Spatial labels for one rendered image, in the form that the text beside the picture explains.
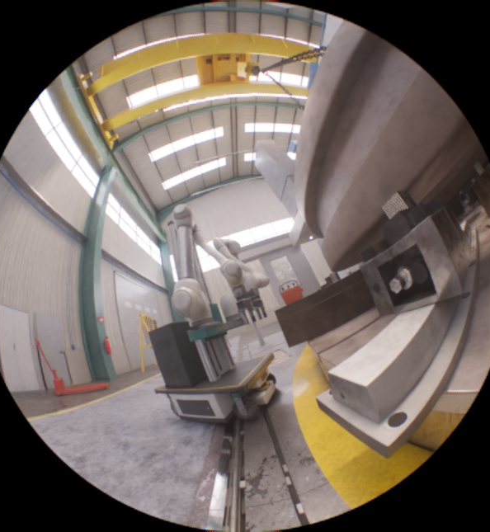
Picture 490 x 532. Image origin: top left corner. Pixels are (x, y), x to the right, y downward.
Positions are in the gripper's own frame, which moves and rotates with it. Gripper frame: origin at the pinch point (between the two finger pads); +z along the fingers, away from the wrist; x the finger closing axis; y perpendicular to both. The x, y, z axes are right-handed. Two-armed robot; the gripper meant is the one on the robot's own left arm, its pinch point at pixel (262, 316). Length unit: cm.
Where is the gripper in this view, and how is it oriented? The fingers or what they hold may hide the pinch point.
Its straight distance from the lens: 136.3
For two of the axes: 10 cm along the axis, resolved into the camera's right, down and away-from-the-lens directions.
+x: 3.9, 1.8, 9.0
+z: 3.5, 8.8, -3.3
